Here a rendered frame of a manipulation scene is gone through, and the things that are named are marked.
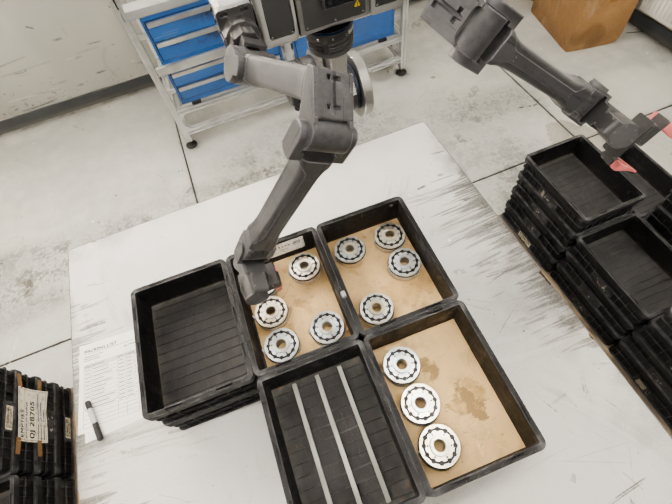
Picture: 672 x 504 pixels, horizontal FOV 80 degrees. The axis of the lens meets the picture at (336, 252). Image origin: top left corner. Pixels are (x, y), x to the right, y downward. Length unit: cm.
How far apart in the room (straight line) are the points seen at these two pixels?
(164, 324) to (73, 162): 231
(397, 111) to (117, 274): 214
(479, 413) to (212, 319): 82
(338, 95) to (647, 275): 169
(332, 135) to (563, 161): 166
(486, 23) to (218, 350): 106
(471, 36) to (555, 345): 99
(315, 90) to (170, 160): 253
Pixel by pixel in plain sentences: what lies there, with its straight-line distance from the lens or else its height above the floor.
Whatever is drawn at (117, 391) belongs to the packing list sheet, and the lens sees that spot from 156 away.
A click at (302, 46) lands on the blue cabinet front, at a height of 45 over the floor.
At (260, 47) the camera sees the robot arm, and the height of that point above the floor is 146.
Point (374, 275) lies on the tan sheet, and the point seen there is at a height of 83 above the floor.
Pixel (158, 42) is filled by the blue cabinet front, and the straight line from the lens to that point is 276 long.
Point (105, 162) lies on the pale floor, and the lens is 339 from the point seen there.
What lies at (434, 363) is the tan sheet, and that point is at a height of 83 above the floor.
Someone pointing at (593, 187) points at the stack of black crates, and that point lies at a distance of 215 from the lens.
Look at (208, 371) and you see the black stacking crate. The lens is 129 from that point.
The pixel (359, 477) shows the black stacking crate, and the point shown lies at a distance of 116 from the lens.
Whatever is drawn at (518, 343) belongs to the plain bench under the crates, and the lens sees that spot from 142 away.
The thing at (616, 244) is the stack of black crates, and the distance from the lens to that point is 215.
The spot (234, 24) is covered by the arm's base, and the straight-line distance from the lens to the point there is 107.
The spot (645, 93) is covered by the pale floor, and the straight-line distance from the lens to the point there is 361.
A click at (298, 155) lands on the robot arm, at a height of 151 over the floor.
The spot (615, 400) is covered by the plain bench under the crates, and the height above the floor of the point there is 70.
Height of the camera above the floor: 198
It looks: 59 degrees down
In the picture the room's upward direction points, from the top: 10 degrees counter-clockwise
